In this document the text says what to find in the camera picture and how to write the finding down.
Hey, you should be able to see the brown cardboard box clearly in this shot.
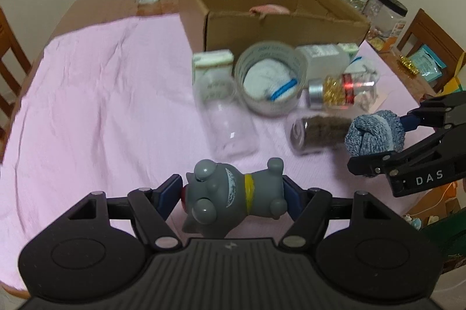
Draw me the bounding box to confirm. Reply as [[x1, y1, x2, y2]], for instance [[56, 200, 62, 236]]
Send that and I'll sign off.
[[179, 0, 369, 56]]

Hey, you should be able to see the pink cloth mat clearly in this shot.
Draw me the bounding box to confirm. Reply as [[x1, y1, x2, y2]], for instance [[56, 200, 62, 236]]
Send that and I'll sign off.
[[0, 12, 432, 290]]

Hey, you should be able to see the wooden chair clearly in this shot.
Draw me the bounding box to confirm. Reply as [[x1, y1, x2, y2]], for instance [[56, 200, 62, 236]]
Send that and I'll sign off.
[[0, 9, 31, 160], [396, 8, 465, 93]]

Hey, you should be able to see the wooden chair at left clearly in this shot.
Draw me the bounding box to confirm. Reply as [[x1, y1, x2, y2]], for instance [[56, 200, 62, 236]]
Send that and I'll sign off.
[[0, 9, 31, 160]]

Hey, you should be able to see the green tissue pack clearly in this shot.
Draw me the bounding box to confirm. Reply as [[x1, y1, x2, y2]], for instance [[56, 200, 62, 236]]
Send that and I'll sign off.
[[191, 50, 234, 84], [337, 43, 359, 59]]

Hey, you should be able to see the blue grey sock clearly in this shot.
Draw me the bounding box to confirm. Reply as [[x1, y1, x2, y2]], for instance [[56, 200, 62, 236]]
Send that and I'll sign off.
[[344, 110, 405, 157]]

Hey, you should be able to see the gold ornament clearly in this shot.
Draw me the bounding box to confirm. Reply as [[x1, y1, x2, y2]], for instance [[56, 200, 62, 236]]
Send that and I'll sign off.
[[398, 56, 419, 75]]

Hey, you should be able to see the black lid plastic jar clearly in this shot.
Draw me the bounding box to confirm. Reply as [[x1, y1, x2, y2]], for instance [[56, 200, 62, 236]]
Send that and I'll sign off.
[[365, 0, 407, 53]]

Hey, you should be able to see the jar with gold beads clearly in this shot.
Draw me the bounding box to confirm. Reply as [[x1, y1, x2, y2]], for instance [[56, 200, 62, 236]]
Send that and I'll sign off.
[[305, 73, 378, 111]]

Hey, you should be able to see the wooden chair at right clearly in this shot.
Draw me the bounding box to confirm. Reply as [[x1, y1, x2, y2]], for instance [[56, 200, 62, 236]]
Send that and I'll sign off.
[[396, 8, 465, 93]]

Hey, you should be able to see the jar with brown contents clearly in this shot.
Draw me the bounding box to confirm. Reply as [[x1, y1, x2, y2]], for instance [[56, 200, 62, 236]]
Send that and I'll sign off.
[[287, 114, 352, 154]]

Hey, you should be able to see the grey cat figurine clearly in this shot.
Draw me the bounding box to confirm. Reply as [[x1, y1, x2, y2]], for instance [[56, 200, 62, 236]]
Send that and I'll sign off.
[[181, 158, 287, 238]]

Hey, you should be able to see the white sock blue trim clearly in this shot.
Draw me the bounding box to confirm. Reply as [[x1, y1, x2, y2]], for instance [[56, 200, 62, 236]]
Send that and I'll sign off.
[[243, 58, 298, 102]]

